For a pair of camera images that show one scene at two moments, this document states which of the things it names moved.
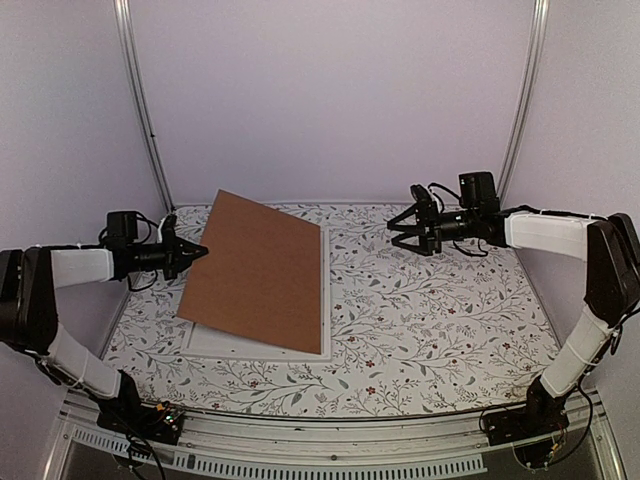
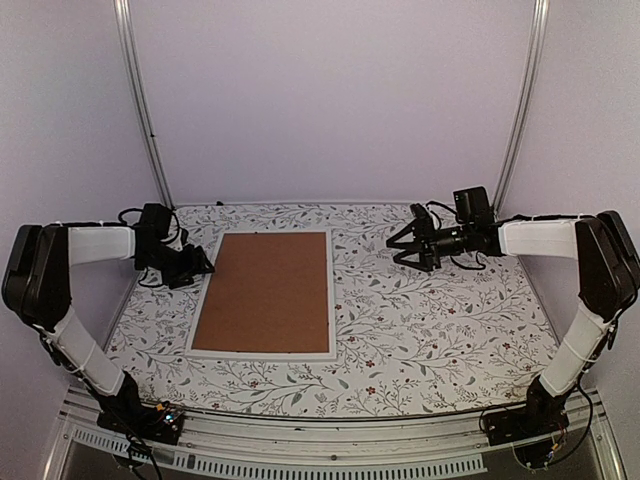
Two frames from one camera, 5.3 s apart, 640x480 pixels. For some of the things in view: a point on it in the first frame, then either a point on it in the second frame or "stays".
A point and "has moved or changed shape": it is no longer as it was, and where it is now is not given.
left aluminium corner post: x=123 y=15 stays
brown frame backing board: x=261 y=275 has moved or changed shape
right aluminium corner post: x=540 y=22 stays
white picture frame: x=202 y=339 → x=331 y=278
